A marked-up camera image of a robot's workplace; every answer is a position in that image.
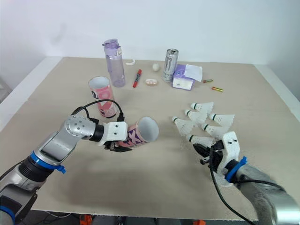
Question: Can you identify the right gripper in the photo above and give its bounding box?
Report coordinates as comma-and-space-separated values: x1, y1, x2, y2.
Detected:
193, 140, 226, 170

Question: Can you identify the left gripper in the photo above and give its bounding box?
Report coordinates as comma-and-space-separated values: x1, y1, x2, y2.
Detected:
104, 140, 133, 153

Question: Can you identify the white shuttlecock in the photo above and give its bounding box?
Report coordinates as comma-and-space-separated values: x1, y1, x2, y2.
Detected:
201, 122, 230, 137
190, 101, 215, 113
171, 116, 199, 136
185, 134, 217, 148
184, 108, 209, 124
208, 112, 236, 127

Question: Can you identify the pink purple patterned tube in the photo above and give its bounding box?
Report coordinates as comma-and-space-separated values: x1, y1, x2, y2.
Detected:
116, 116, 160, 149

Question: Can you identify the pink white patterned tube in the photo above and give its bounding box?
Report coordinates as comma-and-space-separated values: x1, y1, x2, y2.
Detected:
88, 75, 117, 118

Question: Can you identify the red marker pen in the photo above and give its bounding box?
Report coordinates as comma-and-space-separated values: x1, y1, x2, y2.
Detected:
133, 68, 143, 89

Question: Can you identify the purple tissue pack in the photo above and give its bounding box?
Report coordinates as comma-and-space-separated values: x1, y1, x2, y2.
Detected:
172, 63, 203, 91

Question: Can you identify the clear purple water bottle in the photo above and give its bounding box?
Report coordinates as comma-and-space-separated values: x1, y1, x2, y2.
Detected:
102, 38, 126, 88

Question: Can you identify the silver drink can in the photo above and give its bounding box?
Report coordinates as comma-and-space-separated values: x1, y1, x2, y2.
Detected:
162, 48, 180, 83

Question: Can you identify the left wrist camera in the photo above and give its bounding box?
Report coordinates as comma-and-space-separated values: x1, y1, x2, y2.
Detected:
99, 121, 129, 147

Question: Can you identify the black cable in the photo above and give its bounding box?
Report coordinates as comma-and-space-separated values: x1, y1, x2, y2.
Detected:
208, 161, 285, 223
71, 99, 125, 123

